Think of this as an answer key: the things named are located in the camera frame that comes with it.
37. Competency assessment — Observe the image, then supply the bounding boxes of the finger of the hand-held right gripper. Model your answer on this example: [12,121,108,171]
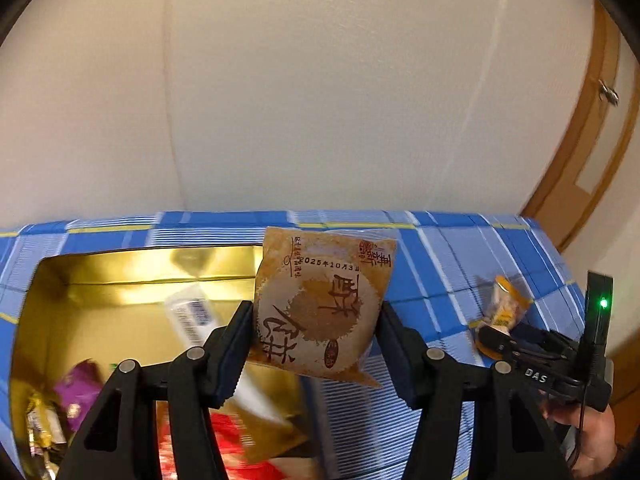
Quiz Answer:
[477,327,538,362]
[512,324,583,358]

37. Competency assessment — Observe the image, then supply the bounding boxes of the wooden door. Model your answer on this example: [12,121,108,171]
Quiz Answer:
[520,0,640,253]

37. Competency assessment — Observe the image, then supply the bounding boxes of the purple snack packet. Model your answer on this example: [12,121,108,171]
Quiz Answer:
[52,359,108,433]

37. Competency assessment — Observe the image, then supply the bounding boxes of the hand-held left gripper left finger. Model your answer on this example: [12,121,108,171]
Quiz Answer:
[57,300,256,480]

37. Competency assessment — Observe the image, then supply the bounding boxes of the long white and brown packet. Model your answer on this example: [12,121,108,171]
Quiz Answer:
[164,285,312,465]

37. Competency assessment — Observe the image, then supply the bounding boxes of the person's right hand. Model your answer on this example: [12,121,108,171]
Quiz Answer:
[542,400,620,478]

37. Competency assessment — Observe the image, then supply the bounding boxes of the metal door handle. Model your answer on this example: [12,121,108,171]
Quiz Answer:
[597,79,621,107]

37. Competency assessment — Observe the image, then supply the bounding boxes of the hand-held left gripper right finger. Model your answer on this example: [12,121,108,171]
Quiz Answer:
[375,301,576,480]

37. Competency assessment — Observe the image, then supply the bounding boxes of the red and white wafer packet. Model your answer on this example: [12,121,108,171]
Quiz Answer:
[157,407,313,480]

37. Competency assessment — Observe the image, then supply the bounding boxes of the gold tin box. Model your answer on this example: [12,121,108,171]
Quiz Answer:
[9,244,326,480]

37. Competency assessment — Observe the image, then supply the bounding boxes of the gold foil snack packets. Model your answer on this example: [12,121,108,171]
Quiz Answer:
[22,392,73,476]

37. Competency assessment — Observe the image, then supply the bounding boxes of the thin black cable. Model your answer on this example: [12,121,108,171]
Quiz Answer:
[570,332,595,468]

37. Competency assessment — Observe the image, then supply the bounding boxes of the brown round pastry packet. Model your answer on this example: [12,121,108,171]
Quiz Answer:
[247,226,398,390]

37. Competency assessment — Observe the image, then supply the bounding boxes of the clear orange-edged snack packet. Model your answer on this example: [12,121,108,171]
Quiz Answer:
[475,275,535,343]

